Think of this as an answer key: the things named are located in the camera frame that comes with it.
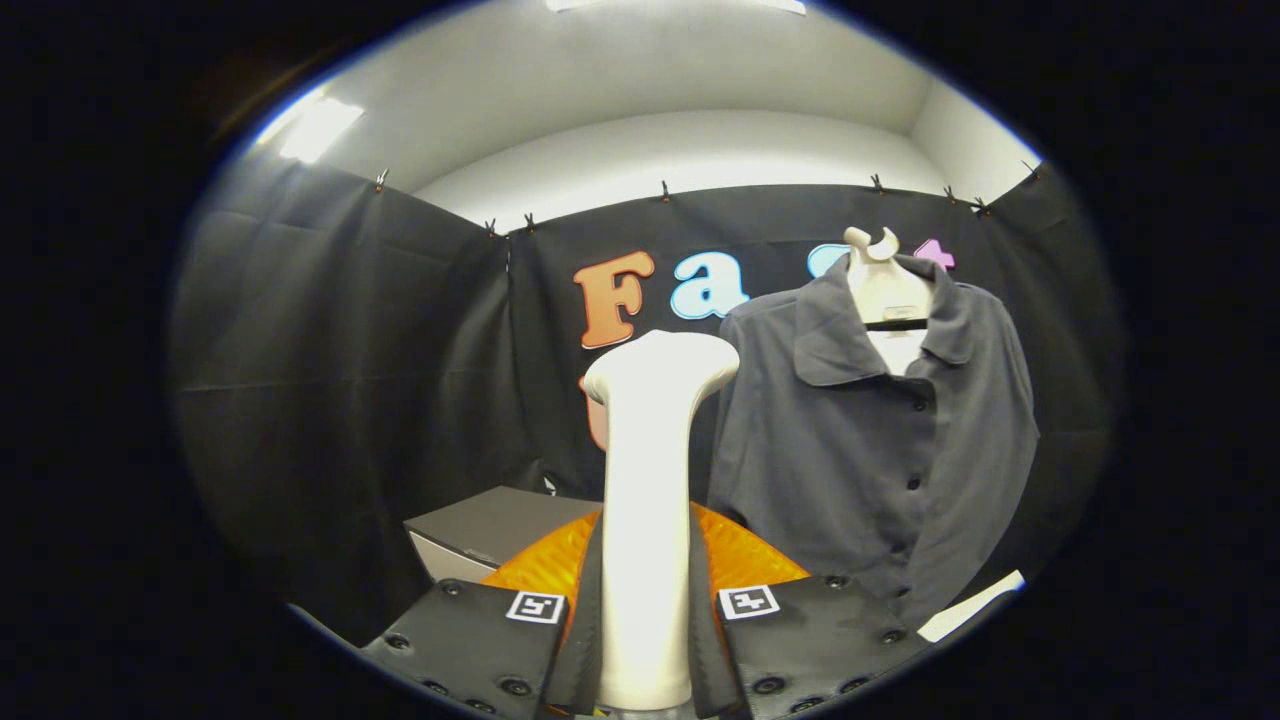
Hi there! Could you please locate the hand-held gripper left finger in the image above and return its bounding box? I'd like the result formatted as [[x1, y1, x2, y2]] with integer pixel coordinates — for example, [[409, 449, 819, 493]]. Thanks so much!
[[360, 508, 609, 719]]

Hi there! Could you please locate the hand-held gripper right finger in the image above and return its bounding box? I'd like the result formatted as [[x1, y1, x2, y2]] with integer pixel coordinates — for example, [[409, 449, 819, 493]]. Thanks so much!
[[688, 503, 937, 719]]

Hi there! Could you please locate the grey button-up shirt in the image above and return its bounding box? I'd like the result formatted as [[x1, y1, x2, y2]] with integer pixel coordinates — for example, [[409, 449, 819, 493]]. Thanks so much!
[[706, 254, 1042, 627]]

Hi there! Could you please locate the white garment steamer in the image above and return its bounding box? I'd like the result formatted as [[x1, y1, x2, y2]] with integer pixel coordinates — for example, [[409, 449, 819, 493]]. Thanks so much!
[[582, 329, 742, 713]]

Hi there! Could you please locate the grey drawer cabinet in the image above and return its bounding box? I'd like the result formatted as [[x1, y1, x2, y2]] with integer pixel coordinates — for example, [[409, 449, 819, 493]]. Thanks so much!
[[402, 485, 603, 587]]

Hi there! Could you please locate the black backdrop cloth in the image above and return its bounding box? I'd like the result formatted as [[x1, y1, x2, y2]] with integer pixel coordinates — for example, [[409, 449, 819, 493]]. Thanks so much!
[[170, 158, 1123, 643]]

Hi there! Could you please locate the white mannequin torso stand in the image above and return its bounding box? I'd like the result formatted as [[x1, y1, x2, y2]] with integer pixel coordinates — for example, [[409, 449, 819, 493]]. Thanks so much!
[[842, 225, 937, 377]]

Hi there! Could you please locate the small ceiling light panel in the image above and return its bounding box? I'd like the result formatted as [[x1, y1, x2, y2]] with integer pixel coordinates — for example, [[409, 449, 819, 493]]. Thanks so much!
[[277, 94, 367, 167]]

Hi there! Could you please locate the large ceiling light panel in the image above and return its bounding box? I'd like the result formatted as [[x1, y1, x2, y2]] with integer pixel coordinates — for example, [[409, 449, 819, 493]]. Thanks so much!
[[545, 0, 807, 16]]

